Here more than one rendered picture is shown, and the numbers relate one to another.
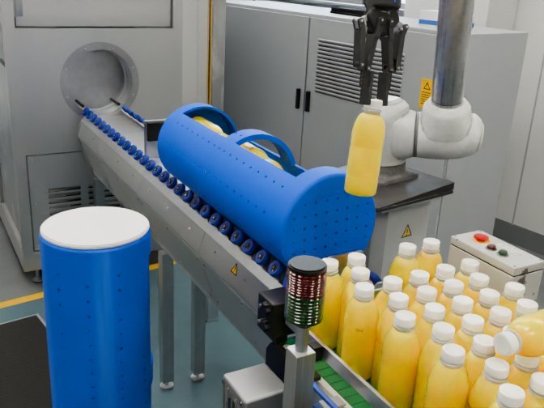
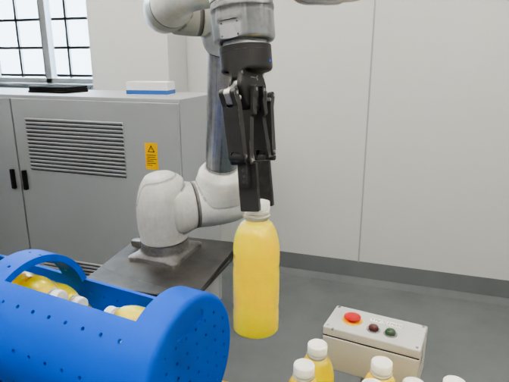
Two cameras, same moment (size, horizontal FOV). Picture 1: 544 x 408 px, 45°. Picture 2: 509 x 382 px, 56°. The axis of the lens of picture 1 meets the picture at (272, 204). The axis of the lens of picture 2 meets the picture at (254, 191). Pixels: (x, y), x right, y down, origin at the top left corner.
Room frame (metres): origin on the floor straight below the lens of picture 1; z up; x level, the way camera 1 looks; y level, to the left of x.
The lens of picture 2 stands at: (0.81, 0.17, 1.65)
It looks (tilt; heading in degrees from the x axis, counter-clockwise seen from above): 16 degrees down; 327
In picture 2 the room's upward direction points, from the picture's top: straight up
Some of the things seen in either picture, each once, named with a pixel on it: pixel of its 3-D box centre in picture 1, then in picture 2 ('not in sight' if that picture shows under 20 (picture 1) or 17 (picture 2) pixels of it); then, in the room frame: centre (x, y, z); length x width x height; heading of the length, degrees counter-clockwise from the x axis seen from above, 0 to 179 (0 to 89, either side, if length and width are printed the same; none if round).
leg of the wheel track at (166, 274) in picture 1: (166, 321); not in sight; (2.33, 0.40, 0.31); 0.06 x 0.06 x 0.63; 30
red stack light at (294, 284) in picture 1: (306, 279); not in sight; (0.95, -0.06, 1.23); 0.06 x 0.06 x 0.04
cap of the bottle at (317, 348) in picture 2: (431, 244); (317, 348); (1.44, -0.38, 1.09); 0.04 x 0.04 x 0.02
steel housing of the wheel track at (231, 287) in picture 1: (182, 209); not in sight; (2.37, 0.34, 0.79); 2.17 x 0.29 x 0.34; 30
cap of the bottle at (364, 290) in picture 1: (363, 291); not in sight; (1.18, -0.19, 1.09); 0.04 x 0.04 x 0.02
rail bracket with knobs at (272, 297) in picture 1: (279, 314); not in sight; (1.32, -0.03, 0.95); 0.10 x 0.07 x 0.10; 120
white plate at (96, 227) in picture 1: (95, 226); not in sight; (1.59, 0.46, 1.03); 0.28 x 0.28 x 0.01
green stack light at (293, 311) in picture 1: (304, 303); not in sight; (0.95, -0.06, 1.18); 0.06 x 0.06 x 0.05
